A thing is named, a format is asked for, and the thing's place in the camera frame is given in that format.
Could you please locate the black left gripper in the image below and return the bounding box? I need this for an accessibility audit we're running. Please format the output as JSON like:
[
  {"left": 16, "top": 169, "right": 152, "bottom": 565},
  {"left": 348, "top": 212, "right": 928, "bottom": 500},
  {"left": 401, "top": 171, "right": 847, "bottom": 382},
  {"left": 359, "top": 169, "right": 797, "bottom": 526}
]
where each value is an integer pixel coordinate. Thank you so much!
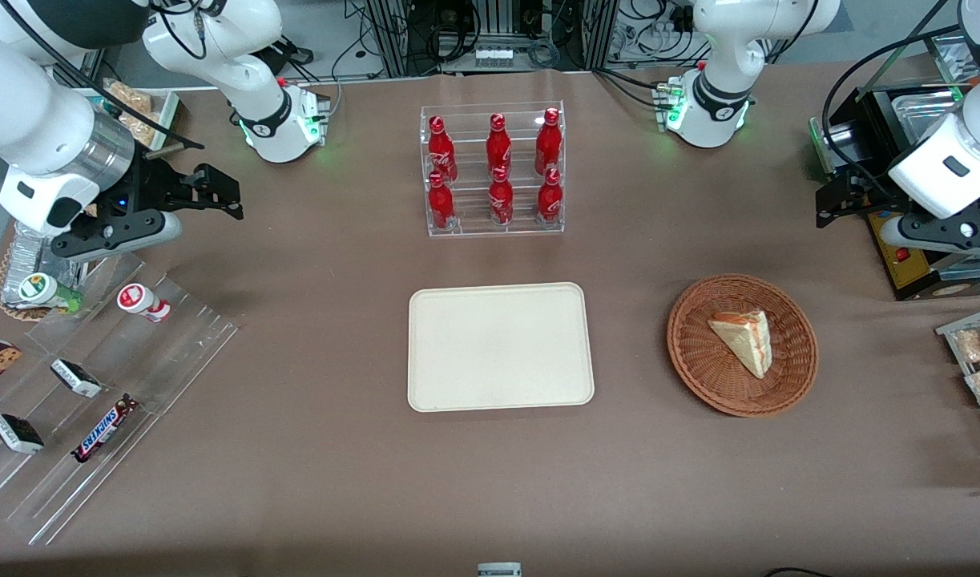
[{"left": 816, "top": 171, "right": 915, "bottom": 230}]

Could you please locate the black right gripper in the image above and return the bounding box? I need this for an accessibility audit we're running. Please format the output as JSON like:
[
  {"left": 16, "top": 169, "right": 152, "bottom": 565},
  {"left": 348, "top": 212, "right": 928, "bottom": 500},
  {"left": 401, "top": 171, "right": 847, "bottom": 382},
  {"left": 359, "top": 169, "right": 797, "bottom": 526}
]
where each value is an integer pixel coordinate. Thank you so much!
[{"left": 119, "top": 154, "right": 244, "bottom": 227}]

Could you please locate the triangular sandwich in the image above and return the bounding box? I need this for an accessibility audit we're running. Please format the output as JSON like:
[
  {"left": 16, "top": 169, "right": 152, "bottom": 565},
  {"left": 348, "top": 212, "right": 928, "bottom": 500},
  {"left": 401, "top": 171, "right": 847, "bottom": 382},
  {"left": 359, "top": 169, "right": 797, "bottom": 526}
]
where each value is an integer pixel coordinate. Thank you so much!
[{"left": 708, "top": 309, "right": 772, "bottom": 380}]

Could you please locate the white bread tray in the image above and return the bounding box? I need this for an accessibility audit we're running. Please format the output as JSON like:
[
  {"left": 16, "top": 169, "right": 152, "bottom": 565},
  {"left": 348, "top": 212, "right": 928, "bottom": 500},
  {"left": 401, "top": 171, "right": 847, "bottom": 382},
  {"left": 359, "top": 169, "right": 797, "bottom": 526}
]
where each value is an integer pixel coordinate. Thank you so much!
[{"left": 89, "top": 78, "right": 180, "bottom": 151}]

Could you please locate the brown round wicker basket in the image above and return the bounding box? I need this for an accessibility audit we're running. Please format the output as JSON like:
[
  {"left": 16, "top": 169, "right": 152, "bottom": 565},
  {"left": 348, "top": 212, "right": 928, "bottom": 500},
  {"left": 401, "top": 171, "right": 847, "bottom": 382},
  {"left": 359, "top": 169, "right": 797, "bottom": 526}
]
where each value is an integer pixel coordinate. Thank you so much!
[{"left": 667, "top": 274, "right": 819, "bottom": 418}]

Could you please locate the small brown wicker basket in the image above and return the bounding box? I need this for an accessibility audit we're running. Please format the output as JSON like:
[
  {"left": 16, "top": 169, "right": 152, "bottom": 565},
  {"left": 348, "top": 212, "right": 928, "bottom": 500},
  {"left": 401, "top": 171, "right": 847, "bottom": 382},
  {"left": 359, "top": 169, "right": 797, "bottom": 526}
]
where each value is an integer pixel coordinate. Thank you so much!
[{"left": 0, "top": 240, "right": 82, "bottom": 323}]

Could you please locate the beige rectangular tray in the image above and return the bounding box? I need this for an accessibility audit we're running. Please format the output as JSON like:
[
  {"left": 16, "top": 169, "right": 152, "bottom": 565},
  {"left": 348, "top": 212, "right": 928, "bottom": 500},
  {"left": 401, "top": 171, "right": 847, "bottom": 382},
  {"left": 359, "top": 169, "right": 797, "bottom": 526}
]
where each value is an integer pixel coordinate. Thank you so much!
[{"left": 408, "top": 282, "right": 595, "bottom": 413}]

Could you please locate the metal box with green light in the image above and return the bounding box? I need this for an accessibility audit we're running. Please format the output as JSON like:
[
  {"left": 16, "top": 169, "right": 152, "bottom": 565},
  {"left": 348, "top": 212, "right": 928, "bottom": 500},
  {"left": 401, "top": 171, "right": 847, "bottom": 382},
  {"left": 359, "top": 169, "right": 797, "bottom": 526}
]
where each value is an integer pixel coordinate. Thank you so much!
[{"left": 809, "top": 116, "right": 839, "bottom": 173}]

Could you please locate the black food warmer machine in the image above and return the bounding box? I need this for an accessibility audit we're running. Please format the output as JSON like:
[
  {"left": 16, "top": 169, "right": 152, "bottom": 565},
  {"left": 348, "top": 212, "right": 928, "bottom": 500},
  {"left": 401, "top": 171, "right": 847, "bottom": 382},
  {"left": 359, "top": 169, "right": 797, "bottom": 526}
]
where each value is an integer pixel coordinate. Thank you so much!
[{"left": 810, "top": 32, "right": 980, "bottom": 302}]

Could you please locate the brown packed bread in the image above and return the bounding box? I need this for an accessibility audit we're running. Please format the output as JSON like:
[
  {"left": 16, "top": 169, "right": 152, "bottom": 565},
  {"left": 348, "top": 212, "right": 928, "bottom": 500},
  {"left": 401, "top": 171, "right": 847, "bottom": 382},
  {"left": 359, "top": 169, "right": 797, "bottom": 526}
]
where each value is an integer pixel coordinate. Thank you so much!
[{"left": 105, "top": 80, "right": 155, "bottom": 147}]

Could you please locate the red capped yogurt bottle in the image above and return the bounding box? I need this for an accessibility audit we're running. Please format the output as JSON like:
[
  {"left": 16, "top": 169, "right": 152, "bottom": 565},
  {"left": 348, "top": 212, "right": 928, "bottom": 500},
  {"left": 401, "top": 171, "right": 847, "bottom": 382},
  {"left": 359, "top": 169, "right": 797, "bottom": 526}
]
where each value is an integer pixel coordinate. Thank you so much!
[{"left": 117, "top": 283, "right": 171, "bottom": 324}]

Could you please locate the clear plastic food container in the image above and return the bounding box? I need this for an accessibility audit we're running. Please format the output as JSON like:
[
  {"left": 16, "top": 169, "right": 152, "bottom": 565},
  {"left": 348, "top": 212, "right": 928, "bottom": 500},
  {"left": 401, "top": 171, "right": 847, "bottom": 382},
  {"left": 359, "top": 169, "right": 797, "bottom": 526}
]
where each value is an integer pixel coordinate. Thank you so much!
[{"left": 894, "top": 87, "right": 971, "bottom": 137}]

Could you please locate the clear acrylic stepped stand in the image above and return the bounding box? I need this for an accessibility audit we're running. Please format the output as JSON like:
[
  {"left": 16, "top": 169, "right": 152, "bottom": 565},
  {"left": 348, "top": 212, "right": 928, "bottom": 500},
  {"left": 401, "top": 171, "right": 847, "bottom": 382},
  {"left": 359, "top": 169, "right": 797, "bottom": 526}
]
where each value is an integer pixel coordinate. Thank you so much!
[{"left": 0, "top": 252, "right": 240, "bottom": 547}]

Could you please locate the crinkled clear plastic bottle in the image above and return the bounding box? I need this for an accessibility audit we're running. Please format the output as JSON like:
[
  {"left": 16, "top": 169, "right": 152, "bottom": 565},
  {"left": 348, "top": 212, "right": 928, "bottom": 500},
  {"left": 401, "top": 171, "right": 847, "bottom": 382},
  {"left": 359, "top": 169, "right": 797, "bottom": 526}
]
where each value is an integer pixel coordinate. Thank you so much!
[{"left": 10, "top": 220, "right": 86, "bottom": 293}]

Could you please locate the green capped yogurt bottle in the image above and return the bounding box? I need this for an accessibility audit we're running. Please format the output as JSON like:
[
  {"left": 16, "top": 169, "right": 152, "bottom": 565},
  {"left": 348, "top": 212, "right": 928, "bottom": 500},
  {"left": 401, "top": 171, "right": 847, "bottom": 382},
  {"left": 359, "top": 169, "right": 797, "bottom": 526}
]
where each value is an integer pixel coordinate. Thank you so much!
[{"left": 18, "top": 272, "right": 83, "bottom": 313}]

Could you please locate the red cola bottle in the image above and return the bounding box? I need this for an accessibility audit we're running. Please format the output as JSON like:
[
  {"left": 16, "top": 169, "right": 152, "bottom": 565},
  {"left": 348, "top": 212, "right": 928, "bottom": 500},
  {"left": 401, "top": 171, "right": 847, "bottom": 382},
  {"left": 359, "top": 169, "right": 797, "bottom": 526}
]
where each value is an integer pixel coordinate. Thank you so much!
[
  {"left": 428, "top": 115, "right": 458, "bottom": 184},
  {"left": 428, "top": 171, "right": 457, "bottom": 232},
  {"left": 489, "top": 167, "right": 514, "bottom": 227},
  {"left": 537, "top": 167, "right": 563, "bottom": 224},
  {"left": 535, "top": 107, "right": 563, "bottom": 176},
  {"left": 486, "top": 113, "right": 513, "bottom": 179}
]

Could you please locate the black white snack bar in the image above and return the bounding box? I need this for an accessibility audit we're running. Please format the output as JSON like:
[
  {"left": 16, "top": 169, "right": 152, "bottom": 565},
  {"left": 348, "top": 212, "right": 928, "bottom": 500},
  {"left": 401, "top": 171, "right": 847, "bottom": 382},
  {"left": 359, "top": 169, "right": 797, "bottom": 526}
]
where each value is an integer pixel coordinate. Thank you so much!
[
  {"left": 0, "top": 414, "right": 45, "bottom": 455},
  {"left": 50, "top": 358, "right": 103, "bottom": 399}
]

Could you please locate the clear acrylic bottle rack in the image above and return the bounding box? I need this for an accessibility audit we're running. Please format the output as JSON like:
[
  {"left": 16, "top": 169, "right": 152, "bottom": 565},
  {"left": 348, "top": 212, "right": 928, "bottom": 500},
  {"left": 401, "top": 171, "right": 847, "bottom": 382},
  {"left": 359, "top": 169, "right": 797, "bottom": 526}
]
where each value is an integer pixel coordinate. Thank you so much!
[{"left": 419, "top": 101, "right": 565, "bottom": 238}]

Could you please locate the Snickers chocolate bar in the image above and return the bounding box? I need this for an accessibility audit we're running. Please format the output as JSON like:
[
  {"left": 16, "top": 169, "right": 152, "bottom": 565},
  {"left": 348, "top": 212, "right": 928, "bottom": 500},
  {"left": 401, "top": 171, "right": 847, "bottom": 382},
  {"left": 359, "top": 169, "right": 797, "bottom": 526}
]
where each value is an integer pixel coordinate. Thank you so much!
[{"left": 71, "top": 393, "right": 140, "bottom": 464}]

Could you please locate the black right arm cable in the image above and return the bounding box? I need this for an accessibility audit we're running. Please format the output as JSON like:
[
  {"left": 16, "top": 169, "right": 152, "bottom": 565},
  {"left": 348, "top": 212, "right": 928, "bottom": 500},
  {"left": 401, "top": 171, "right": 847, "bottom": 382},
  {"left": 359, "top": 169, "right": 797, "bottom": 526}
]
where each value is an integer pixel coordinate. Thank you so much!
[{"left": 0, "top": 0, "right": 206, "bottom": 151}]

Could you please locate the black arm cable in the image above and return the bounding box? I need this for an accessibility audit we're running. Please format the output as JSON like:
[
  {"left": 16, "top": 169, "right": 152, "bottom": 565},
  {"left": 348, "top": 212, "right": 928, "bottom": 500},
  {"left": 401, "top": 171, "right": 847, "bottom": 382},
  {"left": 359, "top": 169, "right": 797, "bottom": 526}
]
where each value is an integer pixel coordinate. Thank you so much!
[
  {"left": 0, "top": 0, "right": 206, "bottom": 151},
  {"left": 821, "top": 24, "right": 965, "bottom": 201}
]

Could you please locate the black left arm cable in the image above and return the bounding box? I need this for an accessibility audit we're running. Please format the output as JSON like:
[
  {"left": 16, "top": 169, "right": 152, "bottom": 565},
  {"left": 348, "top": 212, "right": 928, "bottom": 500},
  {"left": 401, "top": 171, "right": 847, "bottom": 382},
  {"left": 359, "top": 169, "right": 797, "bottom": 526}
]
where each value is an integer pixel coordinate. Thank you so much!
[{"left": 821, "top": 24, "right": 965, "bottom": 201}]

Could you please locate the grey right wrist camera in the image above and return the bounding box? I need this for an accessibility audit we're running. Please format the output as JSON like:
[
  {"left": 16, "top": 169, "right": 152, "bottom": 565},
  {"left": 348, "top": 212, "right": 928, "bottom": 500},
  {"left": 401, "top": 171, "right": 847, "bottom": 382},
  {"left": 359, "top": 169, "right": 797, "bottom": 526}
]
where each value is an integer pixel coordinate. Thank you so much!
[{"left": 51, "top": 210, "right": 183, "bottom": 263}]

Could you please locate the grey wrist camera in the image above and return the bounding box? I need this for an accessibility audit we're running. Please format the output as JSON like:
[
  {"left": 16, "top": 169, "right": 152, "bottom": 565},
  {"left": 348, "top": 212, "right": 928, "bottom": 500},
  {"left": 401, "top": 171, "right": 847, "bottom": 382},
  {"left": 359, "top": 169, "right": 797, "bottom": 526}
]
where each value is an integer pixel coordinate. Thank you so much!
[
  {"left": 51, "top": 210, "right": 183, "bottom": 263},
  {"left": 881, "top": 210, "right": 980, "bottom": 259}
]

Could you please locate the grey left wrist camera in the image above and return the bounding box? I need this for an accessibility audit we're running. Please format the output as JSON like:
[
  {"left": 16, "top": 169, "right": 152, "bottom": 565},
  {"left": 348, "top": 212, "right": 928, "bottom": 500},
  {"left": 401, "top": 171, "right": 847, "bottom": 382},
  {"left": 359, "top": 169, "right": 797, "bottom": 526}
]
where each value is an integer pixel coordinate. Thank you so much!
[{"left": 881, "top": 210, "right": 980, "bottom": 259}]

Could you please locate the grey wire tray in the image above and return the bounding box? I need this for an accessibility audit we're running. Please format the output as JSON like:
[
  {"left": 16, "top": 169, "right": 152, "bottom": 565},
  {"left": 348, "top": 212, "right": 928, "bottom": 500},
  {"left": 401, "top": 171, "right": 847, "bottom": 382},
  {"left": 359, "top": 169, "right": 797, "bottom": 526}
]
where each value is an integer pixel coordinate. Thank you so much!
[{"left": 936, "top": 305, "right": 980, "bottom": 446}]

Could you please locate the aluminium equipment frame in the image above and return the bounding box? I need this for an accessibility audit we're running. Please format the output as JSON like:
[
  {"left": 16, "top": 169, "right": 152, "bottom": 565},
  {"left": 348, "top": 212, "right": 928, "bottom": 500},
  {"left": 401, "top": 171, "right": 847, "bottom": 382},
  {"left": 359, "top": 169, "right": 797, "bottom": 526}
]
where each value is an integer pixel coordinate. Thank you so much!
[{"left": 365, "top": 0, "right": 619, "bottom": 77}]

